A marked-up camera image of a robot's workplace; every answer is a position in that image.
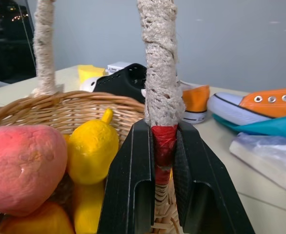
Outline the wicker basket with rope handle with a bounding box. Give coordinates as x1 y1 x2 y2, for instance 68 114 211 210
0 0 185 234

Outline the yellow lemon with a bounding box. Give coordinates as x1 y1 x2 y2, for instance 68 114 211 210
67 108 120 185

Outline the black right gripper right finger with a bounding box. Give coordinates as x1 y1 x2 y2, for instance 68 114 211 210
173 119 256 234

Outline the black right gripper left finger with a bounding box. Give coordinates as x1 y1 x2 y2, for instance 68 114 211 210
97 119 156 234

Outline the teal cloth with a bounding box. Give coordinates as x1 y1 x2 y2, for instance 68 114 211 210
211 113 286 142

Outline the orange canvas sneaker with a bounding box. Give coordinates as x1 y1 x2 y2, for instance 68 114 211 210
207 87 286 127

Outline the orange fruit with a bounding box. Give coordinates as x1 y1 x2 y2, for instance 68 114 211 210
0 201 75 234

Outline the white small box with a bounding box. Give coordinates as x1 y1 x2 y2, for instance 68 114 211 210
107 61 134 75

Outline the pink peach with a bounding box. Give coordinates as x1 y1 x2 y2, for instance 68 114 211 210
0 126 68 217

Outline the black sneaker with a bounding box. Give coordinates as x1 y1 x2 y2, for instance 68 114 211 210
81 63 148 105

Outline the dark window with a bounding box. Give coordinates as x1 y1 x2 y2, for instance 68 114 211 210
0 0 38 83

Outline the yellow banana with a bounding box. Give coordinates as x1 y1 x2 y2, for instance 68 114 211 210
72 180 105 234

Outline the orange sneaker heel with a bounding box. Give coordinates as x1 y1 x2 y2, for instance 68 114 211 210
177 80 210 124

